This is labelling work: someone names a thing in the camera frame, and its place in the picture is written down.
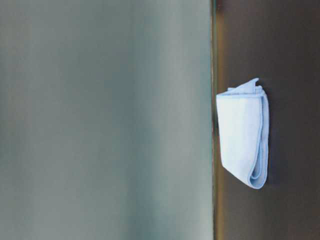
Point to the light blue cloth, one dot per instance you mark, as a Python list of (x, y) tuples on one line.
[(244, 122)]

